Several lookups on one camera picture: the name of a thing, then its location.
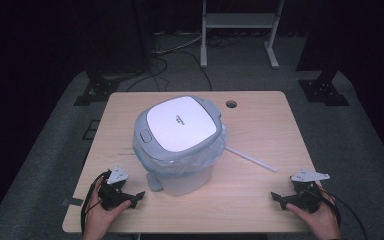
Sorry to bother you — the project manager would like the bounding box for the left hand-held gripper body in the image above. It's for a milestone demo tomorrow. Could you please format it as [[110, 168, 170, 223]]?
[[97, 164, 131, 211]]

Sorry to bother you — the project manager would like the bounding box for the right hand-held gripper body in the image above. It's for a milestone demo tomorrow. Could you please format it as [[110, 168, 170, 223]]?
[[289, 168, 331, 214]]

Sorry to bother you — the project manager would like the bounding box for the person's left hand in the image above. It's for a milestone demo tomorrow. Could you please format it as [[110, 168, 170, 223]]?
[[82, 179, 133, 240]]

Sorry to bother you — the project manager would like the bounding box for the person's right hand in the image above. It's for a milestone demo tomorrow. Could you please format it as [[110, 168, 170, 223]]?
[[285, 192, 343, 240]]

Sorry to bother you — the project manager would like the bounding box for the grey tape strip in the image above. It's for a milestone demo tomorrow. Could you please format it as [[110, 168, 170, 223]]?
[[61, 197, 85, 208]]

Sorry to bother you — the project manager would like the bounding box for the white plastic straw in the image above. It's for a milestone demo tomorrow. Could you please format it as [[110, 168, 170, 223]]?
[[225, 145, 279, 173]]

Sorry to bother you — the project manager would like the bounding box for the black floor socket box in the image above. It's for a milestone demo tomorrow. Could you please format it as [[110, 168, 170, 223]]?
[[81, 119, 102, 141]]

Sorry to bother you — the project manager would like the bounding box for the clear plastic trash bag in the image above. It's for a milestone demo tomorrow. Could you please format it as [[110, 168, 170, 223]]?
[[132, 123, 228, 178]]

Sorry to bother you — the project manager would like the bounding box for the white grey pedal trash can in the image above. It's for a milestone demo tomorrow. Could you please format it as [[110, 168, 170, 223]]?
[[133, 95, 223, 197]]

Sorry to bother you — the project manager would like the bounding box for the black metal stand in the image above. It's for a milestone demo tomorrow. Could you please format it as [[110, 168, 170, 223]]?
[[296, 0, 351, 107], [72, 0, 120, 107]]

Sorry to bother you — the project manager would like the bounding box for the white metal stand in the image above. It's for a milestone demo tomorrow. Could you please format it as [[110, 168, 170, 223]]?
[[199, 0, 286, 70]]

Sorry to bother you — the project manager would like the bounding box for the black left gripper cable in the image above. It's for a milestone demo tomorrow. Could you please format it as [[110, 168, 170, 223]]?
[[80, 169, 112, 234]]

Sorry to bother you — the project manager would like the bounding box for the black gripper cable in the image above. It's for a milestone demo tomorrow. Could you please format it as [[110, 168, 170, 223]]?
[[80, 169, 112, 234], [313, 187, 369, 240]]

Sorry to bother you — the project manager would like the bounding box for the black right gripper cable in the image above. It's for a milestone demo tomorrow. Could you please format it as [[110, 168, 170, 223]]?
[[313, 187, 369, 240]]

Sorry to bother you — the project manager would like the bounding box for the black floor cable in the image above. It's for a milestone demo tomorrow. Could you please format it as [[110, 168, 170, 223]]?
[[125, 49, 213, 93]]

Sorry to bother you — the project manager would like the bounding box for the white floor cable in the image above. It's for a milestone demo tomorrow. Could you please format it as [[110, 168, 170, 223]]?
[[152, 32, 204, 56]]

